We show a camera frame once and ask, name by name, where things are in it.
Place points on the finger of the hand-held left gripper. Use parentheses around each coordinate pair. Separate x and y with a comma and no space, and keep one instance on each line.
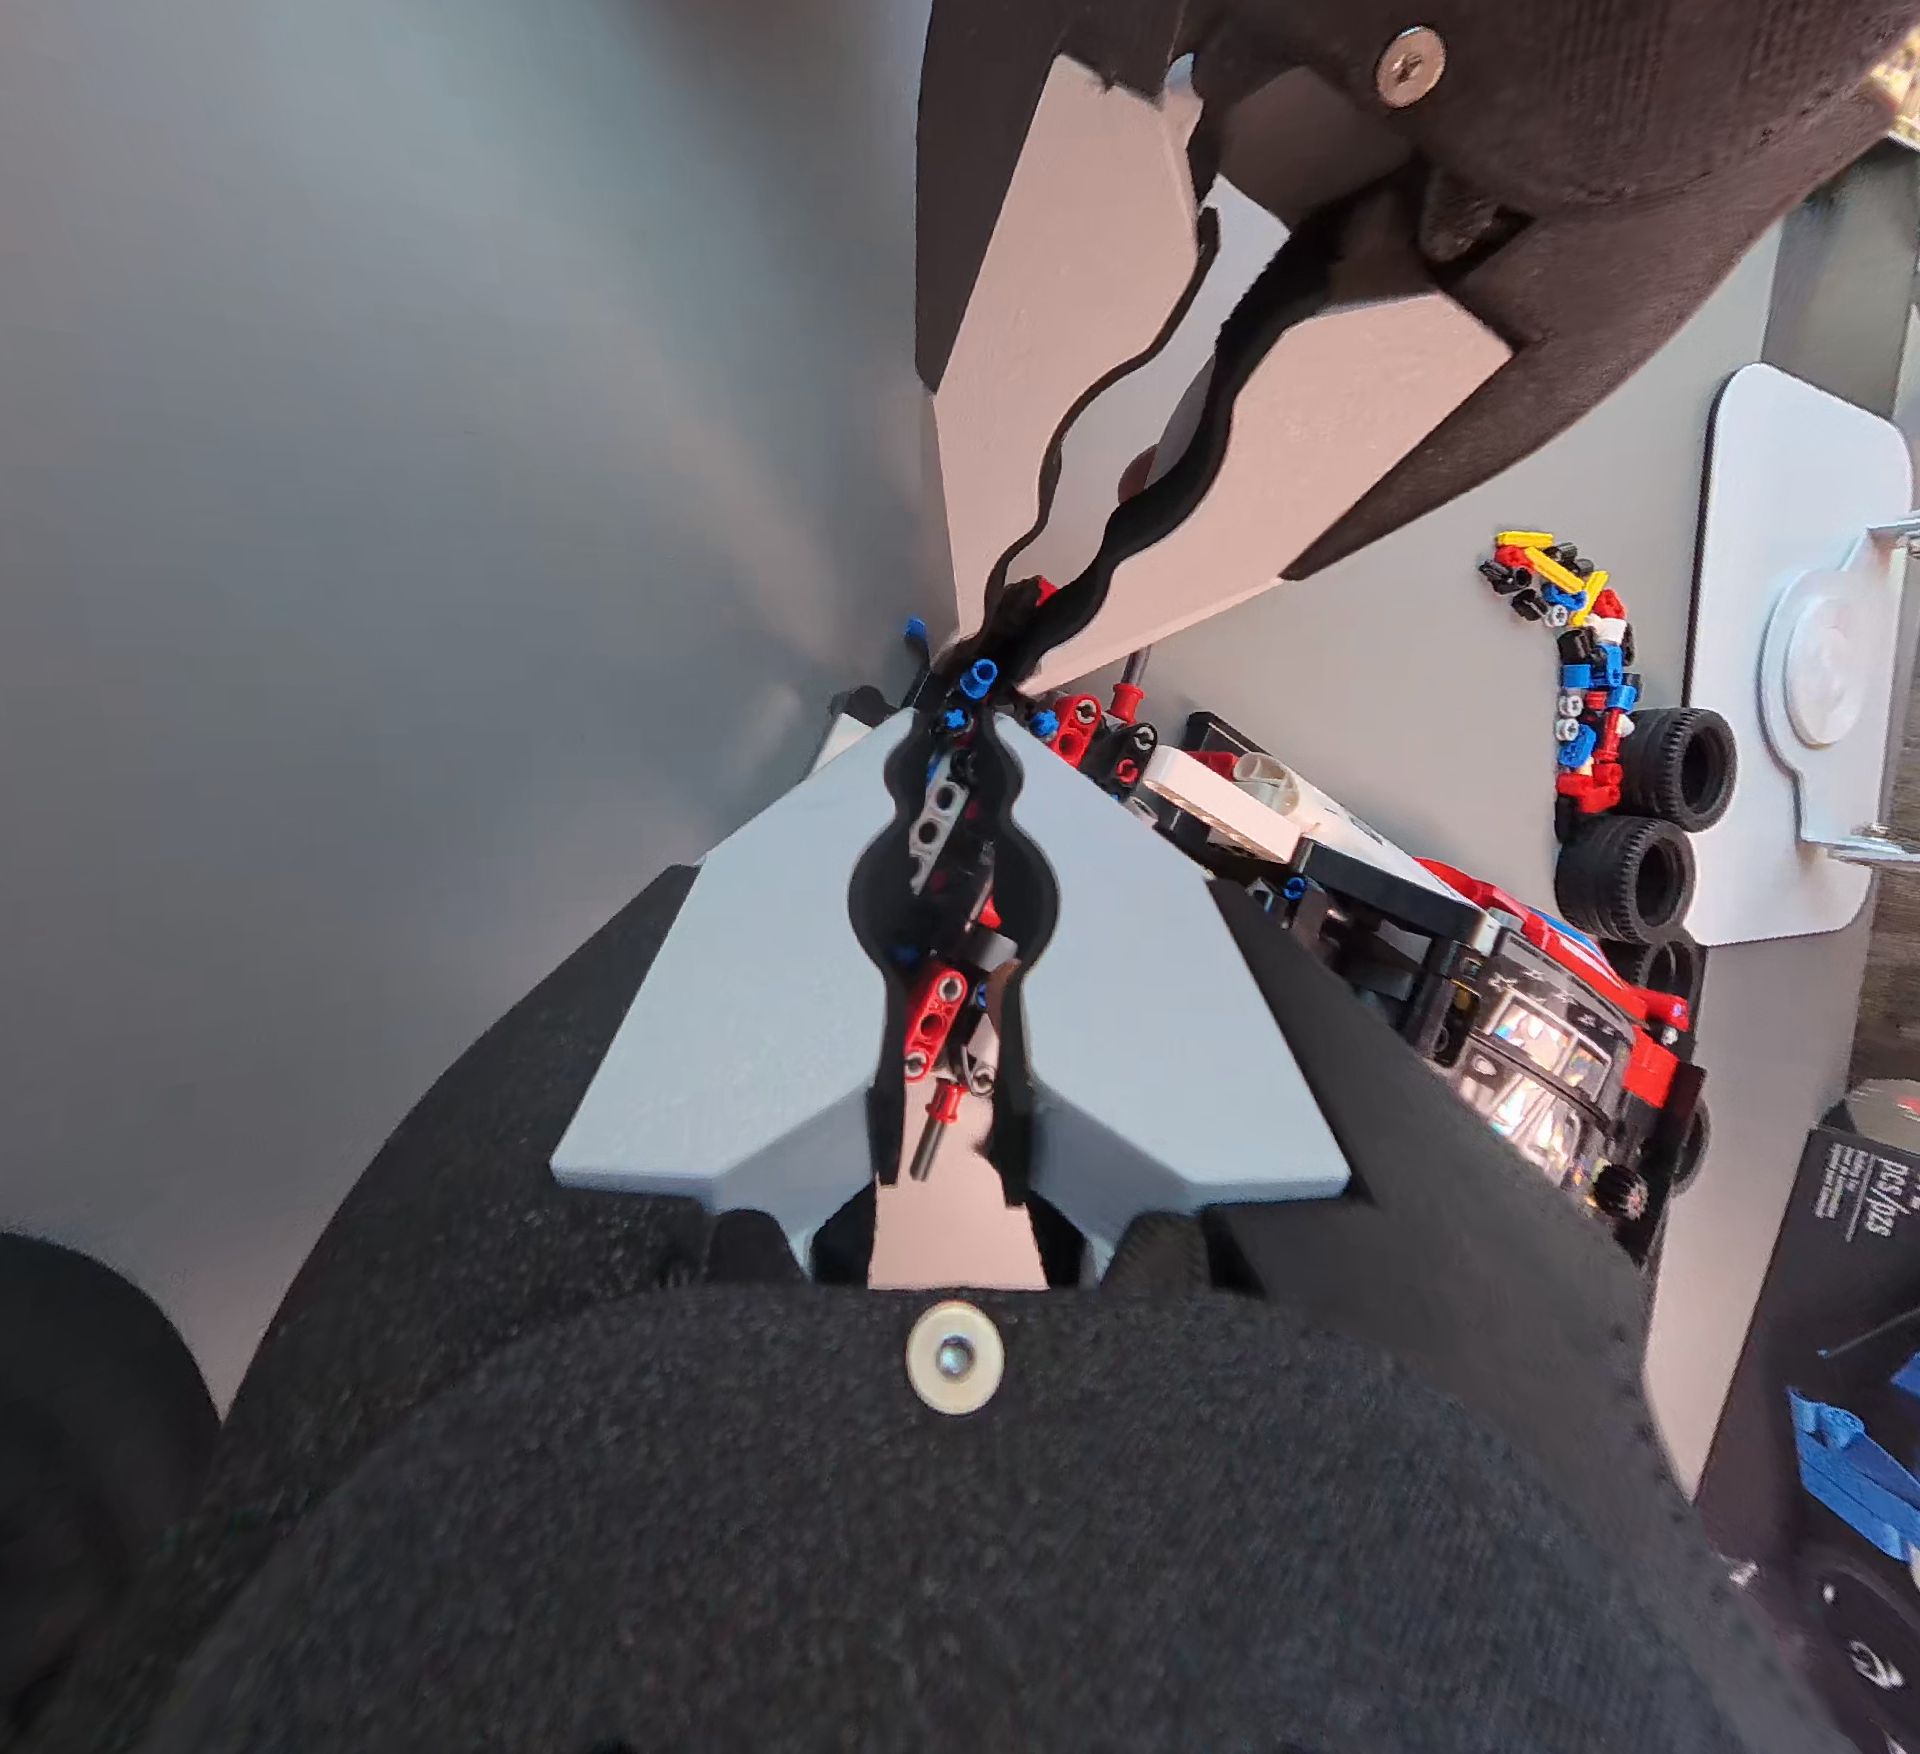
(1350,435)
(1049,286)

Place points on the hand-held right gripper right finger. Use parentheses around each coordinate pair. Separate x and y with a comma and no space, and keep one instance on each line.
(1184,1036)

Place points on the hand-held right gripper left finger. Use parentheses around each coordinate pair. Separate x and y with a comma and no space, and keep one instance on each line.
(720,1036)

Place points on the toy brick race car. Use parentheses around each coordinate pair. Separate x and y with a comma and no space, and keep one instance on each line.
(1274,795)

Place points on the grey desk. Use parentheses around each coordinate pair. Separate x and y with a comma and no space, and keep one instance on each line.
(376,508)

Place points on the pile of small loose bricks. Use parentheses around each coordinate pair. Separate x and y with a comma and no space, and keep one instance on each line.
(1590,675)

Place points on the black rubber toy tyre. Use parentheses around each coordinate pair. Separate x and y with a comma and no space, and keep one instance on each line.
(1590,877)
(1692,1140)
(1664,982)
(1649,766)

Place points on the white book stand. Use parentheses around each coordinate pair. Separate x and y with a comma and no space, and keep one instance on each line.
(1799,508)

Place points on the toy car set box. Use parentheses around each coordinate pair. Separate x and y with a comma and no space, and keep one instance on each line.
(1830,1336)

